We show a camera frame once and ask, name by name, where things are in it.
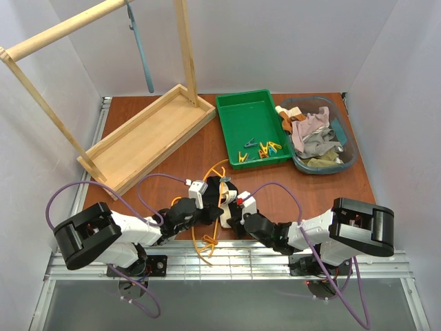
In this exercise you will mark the pile of clothes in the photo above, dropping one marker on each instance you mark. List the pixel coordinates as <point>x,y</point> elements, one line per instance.
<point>314,141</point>

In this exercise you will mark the orange clothespin front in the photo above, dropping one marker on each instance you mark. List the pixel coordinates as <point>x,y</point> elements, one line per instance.
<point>262,154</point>

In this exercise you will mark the yellow clothespin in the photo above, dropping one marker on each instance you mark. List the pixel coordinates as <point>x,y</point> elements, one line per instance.
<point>242,157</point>
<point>274,146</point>

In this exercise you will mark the green plastic tray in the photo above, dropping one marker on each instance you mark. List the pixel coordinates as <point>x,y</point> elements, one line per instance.
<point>251,115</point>

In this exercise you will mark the wooden clothes rack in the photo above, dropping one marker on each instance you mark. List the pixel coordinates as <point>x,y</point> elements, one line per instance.
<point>134,149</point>

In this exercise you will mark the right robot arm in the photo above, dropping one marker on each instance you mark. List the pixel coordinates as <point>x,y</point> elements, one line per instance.
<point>344,231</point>

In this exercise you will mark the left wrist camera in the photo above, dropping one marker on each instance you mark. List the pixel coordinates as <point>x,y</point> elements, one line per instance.
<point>196,191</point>

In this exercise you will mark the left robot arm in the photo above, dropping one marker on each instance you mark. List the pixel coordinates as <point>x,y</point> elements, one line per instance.
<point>98,234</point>

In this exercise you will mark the yellow clothespin right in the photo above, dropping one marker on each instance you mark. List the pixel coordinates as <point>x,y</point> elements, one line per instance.
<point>274,146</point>

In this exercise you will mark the dark grey clothespin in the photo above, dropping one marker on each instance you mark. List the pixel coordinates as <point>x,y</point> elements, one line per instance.
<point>250,144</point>

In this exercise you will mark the yellow plastic hanger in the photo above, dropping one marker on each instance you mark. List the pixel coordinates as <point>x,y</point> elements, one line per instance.
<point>206,251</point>

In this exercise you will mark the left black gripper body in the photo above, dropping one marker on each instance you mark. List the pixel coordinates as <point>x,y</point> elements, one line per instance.
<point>209,210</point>

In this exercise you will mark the yellow clothespin front left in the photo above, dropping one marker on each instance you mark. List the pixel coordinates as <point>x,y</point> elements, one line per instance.
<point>242,157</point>

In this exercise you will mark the clear plastic laundry bin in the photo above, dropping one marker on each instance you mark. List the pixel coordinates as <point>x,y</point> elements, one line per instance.
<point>343,135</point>

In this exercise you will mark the black underwear beige waistband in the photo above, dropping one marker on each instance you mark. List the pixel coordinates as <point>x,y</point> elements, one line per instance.
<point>222,196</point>

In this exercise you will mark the blue clothespin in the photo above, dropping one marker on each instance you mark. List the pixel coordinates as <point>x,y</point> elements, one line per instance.
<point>272,151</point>

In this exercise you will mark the blue plastic hanger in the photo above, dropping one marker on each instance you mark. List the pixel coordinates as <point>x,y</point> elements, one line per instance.
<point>134,28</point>

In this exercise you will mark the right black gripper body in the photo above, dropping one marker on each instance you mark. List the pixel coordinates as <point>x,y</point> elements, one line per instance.
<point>237,219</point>

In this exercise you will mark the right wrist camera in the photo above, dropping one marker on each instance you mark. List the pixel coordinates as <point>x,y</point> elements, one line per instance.
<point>248,205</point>

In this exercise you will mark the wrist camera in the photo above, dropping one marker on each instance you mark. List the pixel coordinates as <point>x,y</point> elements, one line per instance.
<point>248,205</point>
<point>196,191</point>

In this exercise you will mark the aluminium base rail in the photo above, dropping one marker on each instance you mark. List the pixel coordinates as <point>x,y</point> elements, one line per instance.
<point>250,260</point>

